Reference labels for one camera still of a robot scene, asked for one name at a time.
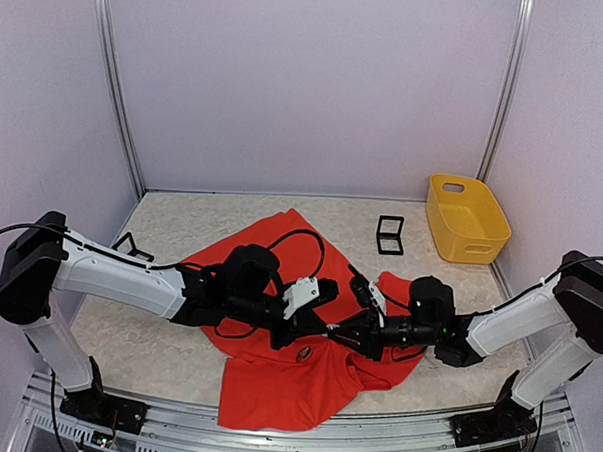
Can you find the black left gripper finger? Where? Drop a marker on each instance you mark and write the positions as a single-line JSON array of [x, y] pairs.
[[306, 336], [311, 321]]

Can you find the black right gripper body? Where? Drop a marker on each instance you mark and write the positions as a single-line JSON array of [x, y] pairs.
[[373, 338]]

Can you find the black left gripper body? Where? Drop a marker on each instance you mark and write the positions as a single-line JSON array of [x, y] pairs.
[[295, 329]]

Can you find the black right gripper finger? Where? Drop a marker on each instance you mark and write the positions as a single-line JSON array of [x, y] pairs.
[[350, 342], [356, 323]]

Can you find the white round brooch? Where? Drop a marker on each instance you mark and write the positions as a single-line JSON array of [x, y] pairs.
[[304, 354]]

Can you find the red t-shirt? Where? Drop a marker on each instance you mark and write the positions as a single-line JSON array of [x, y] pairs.
[[267, 389]]

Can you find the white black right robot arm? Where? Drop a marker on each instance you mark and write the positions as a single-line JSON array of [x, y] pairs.
[[572, 296]]

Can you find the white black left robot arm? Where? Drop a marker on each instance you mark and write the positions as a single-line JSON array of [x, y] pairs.
[[246, 287]]

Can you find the black display box red brooch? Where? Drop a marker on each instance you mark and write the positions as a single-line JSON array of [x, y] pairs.
[[388, 235]]

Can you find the black display box green brooch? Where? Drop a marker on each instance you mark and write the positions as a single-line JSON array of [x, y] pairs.
[[127, 245]]

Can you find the yellow plastic basket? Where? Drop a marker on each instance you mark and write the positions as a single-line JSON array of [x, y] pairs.
[[466, 221]]

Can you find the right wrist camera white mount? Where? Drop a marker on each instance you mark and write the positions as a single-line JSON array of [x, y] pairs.
[[367, 295]]

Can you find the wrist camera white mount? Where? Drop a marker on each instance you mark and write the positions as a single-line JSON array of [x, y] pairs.
[[308, 293], [367, 295]]

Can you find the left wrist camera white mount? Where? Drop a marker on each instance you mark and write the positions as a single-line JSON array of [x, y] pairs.
[[308, 293]]

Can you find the grey aluminium front rail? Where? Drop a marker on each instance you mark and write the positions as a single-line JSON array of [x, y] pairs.
[[185, 427]]

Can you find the grey corner post right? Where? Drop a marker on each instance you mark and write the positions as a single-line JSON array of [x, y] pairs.
[[505, 99]]

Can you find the grey corner post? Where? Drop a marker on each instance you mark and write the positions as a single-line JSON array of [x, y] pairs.
[[107, 43], [505, 99]]

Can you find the grey corner post left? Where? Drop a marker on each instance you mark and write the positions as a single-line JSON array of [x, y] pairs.
[[107, 43]]

